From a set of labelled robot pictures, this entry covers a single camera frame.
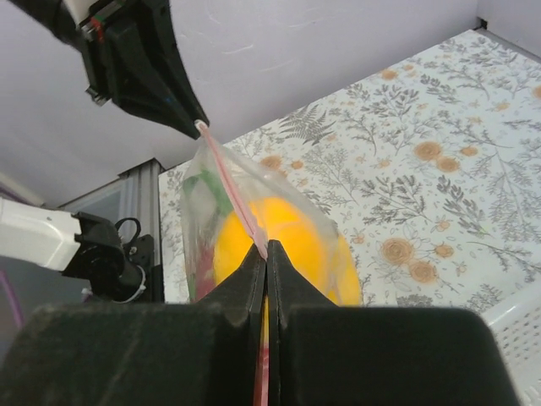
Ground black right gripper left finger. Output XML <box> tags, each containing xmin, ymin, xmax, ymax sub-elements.
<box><xmin>1</xmin><ymin>249</ymin><xmax>265</xmax><ymax>405</ymax></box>

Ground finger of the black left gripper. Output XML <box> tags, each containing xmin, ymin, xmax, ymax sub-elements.
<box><xmin>141</xmin><ymin>1</ymin><xmax>210</xmax><ymax>127</ymax></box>
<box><xmin>107</xmin><ymin>16</ymin><xmax>202</xmax><ymax>140</ymax></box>

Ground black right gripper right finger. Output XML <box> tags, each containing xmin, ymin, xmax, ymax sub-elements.
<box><xmin>266</xmin><ymin>241</ymin><xmax>518</xmax><ymax>405</ymax></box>

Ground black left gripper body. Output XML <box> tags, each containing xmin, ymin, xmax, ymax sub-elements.
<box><xmin>78</xmin><ymin>1</ymin><xmax>148</xmax><ymax>108</ymax></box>

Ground yellow fake lemon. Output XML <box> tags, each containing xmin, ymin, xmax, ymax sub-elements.
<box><xmin>213</xmin><ymin>197</ymin><xmax>363</xmax><ymax>305</ymax></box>

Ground clear zip top bag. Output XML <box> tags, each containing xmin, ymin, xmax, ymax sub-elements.
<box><xmin>179</xmin><ymin>123</ymin><xmax>340</xmax><ymax>405</ymax></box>

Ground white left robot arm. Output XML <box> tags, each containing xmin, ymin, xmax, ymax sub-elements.
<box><xmin>1</xmin><ymin>1</ymin><xmax>207</xmax><ymax>304</ymax></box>

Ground white plastic mesh basket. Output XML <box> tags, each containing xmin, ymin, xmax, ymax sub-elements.
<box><xmin>482</xmin><ymin>281</ymin><xmax>541</xmax><ymax>405</ymax></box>

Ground floral patterned table mat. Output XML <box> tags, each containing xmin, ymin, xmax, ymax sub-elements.
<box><xmin>229</xmin><ymin>30</ymin><xmax>540</xmax><ymax>313</ymax></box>

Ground aluminium frame rail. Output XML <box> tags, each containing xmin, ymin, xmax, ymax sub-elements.
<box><xmin>119</xmin><ymin>159</ymin><xmax>162</xmax><ymax>265</ymax></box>

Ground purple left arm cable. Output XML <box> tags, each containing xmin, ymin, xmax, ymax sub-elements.
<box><xmin>0</xmin><ymin>270</ymin><xmax>25</xmax><ymax>331</ymax></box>

